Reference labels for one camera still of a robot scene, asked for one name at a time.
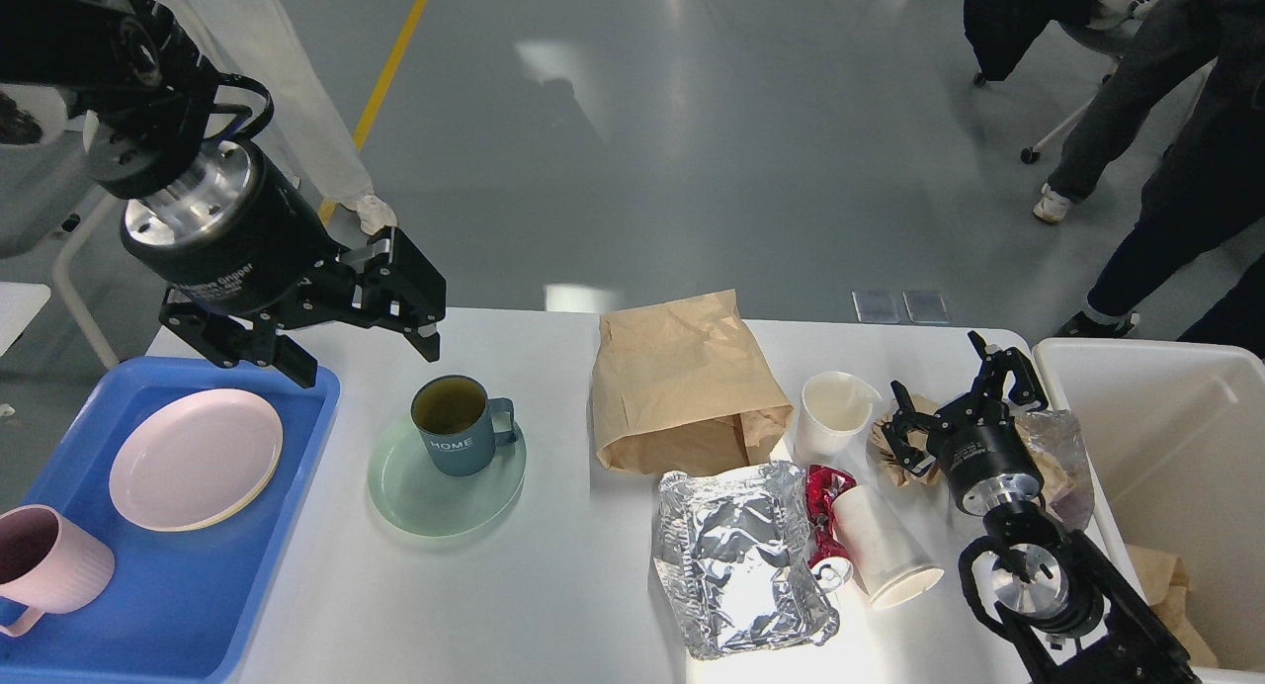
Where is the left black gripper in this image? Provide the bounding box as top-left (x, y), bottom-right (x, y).
top-left (121, 140), bottom-right (447, 388)

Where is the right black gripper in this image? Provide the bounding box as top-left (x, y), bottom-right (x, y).
top-left (883, 331), bottom-right (1049, 516)

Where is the blue-grey HOME mug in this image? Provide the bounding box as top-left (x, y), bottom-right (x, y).
top-left (410, 376), bottom-right (517, 475)

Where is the green plate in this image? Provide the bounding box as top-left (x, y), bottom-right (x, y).
top-left (367, 418), bottom-right (526, 539)

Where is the pink ribbed mug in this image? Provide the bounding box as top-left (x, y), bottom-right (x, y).
top-left (1, 504), bottom-right (115, 638)

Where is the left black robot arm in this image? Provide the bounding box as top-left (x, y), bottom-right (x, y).
top-left (3, 0), bottom-right (447, 387)

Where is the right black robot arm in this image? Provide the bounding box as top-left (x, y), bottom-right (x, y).
top-left (882, 333), bottom-right (1197, 683)

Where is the crumpled brown paper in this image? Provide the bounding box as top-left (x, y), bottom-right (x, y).
top-left (869, 392), bottom-right (942, 487)

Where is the clear plastic bag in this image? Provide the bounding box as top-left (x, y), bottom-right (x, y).
top-left (1015, 408), bottom-right (1095, 531)

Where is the right metal floor plate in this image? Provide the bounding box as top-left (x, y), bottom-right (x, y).
top-left (899, 291), bottom-right (953, 325)

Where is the metal floor plate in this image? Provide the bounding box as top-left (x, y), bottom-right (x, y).
top-left (899, 291), bottom-right (953, 325)
top-left (851, 291), bottom-right (902, 325)

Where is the upright white paper cup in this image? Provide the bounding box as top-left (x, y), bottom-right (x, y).
top-left (792, 372), bottom-right (880, 467)

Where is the left metal floor plate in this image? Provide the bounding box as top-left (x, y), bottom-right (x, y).
top-left (851, 291), bottom-right (902, 325)

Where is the red crumpled wrapper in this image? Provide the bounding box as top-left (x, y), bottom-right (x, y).
top-left (805, 465), bottom-right (856, 570)

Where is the lying white paper cup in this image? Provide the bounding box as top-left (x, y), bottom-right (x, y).
top-left (831, 484), bottom-right (944, 611)

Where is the pink plate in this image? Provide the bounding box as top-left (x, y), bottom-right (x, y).
top-left (109, 388), bottom-right (285, 532)

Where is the white plastic bin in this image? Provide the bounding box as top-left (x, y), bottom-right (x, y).
top-left (1032, 340), bottom-right (1264, 683)

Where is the brown paper in bin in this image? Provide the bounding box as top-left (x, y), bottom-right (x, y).
top-left (1126, 544), bottom-right (1219, 669)

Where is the crumpled aluminium foil tray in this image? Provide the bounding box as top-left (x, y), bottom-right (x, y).
top-left (651, 461), bottom-right (840, 660)

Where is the brown paper bag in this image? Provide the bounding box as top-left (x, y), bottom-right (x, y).
top-left (589, 291), bottom-right (794, 475)

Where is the white side table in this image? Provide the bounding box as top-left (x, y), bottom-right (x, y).
top-left (0, 282), bottom-right (51, 357)

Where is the grey office chair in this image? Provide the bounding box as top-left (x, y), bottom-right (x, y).
top-left (3, 83), bottom-right (121, 370)

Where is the person in light trousers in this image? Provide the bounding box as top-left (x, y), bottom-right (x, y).
top-left (154, 0), bottom-right (397, 235)

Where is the person in black trousers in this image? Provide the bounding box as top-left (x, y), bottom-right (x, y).
top-left (1058, 99), bottom-right (1262, 338)

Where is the chair with black jacket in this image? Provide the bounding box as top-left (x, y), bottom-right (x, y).
top-left (961, 0), bottom-right (1171, 164)

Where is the person in dark trousers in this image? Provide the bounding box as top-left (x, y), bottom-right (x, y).
top-left (1032, 0), bottom-right (1262, 223)

